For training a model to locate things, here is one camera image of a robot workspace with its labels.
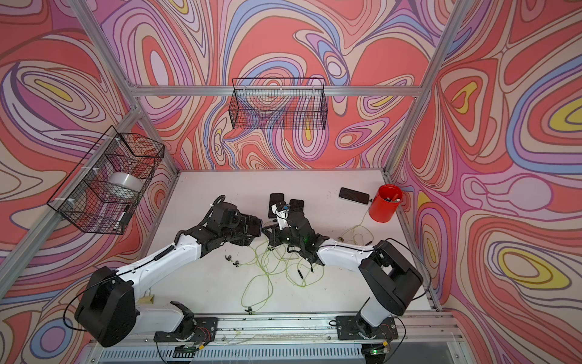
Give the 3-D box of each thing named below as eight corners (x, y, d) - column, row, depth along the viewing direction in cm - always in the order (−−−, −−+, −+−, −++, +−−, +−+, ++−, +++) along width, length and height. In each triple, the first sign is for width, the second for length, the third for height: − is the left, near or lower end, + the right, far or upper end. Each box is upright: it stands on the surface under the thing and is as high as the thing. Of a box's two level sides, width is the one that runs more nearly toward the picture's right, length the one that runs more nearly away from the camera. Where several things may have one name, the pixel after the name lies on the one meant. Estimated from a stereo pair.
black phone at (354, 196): (338, 197, 113) (339, 194, 111) (340, 189, 116) (341, 186, 114) (367, 205, 110) (368, 202, 108) (368, 196, 113) (370, 193, 111)
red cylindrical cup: (371, 222, 102) (380, 204, 91) (366, 203, 109) (374, 184, 98) (395, 222, 102) (407, 204, 91) (388, 203, 109) (399, 184, 98)
